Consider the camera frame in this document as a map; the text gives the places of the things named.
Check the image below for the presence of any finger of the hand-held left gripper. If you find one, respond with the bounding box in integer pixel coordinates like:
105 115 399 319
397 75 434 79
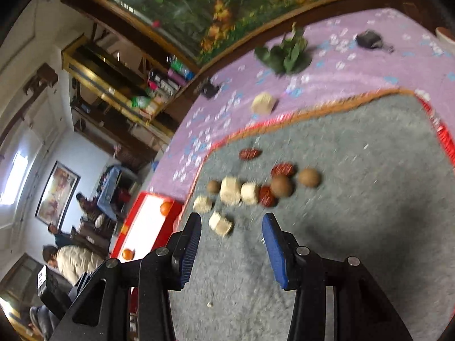
69 273 94 304

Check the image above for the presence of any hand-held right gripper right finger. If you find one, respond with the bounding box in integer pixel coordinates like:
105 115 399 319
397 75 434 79
262 213 415 341

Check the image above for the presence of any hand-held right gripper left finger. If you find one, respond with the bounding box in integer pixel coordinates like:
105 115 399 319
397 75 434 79
48 212 202 341

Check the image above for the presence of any red rimmed white tray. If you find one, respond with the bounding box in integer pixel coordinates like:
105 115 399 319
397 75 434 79
108 191 184 315

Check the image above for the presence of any pale yellow corn piece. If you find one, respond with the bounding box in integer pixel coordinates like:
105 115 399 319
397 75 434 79
252 92 277 117
220 176 243 206
241 182 259 205
193 195 214 214
208 212 234 237

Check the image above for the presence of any grey mat with red border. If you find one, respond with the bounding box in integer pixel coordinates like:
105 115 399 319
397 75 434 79
167 89 455 341

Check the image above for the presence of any blue covered table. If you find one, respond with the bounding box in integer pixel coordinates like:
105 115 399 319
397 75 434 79
98 167 122 221

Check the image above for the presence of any window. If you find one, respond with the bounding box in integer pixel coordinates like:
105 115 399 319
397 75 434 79
0 151 29 207

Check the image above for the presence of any small black object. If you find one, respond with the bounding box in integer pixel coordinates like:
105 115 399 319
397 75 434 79
201 80 223 99

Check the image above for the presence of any wooden shelf cabinet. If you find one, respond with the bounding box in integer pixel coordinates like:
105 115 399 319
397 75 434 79
60 36 200 160

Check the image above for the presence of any green bottle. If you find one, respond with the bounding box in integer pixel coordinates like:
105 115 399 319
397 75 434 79
170 59 194 79

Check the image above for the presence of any green leafy vegetable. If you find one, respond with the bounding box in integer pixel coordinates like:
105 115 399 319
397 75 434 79
254 23 313 76

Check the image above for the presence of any purple flowered blanket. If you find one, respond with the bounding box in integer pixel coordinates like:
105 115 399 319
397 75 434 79
146 7 455 203

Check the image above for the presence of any black pouch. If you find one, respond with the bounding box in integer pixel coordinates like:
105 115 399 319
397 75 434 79
355 30 394 53

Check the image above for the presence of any white object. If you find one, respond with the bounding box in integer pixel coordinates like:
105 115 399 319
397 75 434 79
435 26 455 48

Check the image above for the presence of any framed wall picture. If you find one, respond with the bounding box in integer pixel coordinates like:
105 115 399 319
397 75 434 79
36 161 81 226

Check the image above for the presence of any flower garden wall painting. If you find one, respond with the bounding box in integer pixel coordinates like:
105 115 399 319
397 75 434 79
80 0 392 66

